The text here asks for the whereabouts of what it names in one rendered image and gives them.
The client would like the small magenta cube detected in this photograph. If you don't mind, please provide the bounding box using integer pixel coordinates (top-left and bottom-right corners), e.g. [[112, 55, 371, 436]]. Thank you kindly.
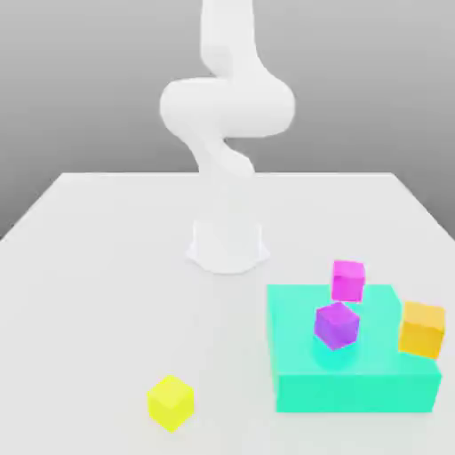
[[331, 259, 366, 304]]

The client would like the small purple cube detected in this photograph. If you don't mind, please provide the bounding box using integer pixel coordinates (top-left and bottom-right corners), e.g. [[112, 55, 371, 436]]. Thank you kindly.
[[313, 300, 361, 352]]

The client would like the small yellow cube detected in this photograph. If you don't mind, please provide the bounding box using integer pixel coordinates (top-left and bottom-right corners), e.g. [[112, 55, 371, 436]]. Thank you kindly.
[[146, 373, 196, 435]]

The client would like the small orange cube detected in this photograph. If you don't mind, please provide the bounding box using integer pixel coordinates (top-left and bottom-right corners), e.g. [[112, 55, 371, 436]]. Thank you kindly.
[[397, 299, 447, 361]]

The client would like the large turquoise box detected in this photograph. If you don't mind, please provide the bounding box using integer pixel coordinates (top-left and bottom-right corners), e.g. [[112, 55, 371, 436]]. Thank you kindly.
[[266, 283, 443, 415]]

